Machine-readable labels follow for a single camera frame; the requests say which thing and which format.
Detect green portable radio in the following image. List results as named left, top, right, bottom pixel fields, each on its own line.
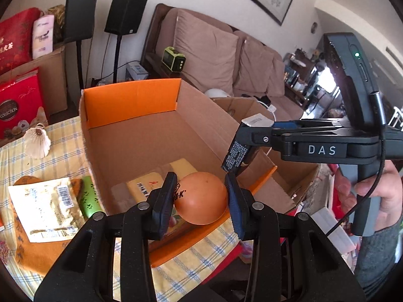
left=161, top=47, right=186, bottom=71

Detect orange knit cloth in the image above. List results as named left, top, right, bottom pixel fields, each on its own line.
left=13, top=176, right=106, bottom=279

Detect red gift box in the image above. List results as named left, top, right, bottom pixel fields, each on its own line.
left=0, top=68, right=50, bottom=147

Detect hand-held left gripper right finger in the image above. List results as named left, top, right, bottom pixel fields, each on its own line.
left=224, top=172, right=366, bottom=302

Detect pink white paper bag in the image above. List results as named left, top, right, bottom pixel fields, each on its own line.
left=32, top=15, right=55, bottom=59

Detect brown cardboard carton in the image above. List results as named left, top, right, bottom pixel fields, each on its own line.
left=37, top=46, right=69, bottom=116

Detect white blue small box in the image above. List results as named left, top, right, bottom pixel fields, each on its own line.
left=126, top=62, right=149, bottom=81

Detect white flat boxes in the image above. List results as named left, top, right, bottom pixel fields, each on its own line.
left=309, top=206, right=356, bottom=255

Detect white feather shuttlecock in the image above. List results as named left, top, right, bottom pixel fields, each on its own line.
left=24, top=125, right=51, bottom=160

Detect orange cardboard box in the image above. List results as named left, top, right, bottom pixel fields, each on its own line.
left=79, top=79, right=278, bottom=269

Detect green perforated plastic case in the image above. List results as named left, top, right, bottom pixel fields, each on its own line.
left=78, top=176, right=105, bottom=219

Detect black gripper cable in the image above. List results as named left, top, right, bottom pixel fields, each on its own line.
left=325, top=91, right=387, bottom=236

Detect person's right forearm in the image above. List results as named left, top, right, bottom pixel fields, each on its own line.
left=354, top=215, right=403, bottom=294

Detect white round object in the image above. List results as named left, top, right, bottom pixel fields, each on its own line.
left=205, top=88, right=232, bottom=98

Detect small white packet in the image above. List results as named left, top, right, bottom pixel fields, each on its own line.
left=241, top=113, right=275, bottom=128

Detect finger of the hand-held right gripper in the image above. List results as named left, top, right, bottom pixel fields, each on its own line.
left=271, top=118, right=349, bottom=130
left=236, top=123, right=347, bottom=149

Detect yellow flat packet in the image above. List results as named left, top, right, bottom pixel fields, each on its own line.
left=169, top=159, right=196, bottom=180
left=126, top=171, right=166, bottom=202

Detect black battery pack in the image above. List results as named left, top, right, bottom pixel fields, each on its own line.
left=221, top=127, right=262, bottom=174

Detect black speaker on stand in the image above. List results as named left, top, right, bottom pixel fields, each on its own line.
left=64, top=0, right=99, bottom=89
left=104, top=0, right=148, bottom=83

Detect white plastic packet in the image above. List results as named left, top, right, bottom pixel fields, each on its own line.
left=8, top=177, right=88, bottom=243

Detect person's right hand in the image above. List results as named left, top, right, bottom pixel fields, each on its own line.
left=334, top=160, right=403, bottom=229

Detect brown sofa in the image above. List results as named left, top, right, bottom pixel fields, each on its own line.
left=140, top=3, right=307, bottom=121

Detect orange ball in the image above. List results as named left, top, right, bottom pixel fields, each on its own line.
left=174, top=172, right=229, bottom=225

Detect beige sofa cushion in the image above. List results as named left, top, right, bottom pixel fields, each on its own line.
left=233, top=36, right=275, bottom=97
left=174, top=9, right=240, bottom=97

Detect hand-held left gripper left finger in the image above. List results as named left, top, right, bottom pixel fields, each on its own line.
left=34, top=172, right=178, bottom=302

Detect yellow checkered tablecloth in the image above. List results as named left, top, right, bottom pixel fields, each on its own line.
left=0, top=116, right=252, bottom=302

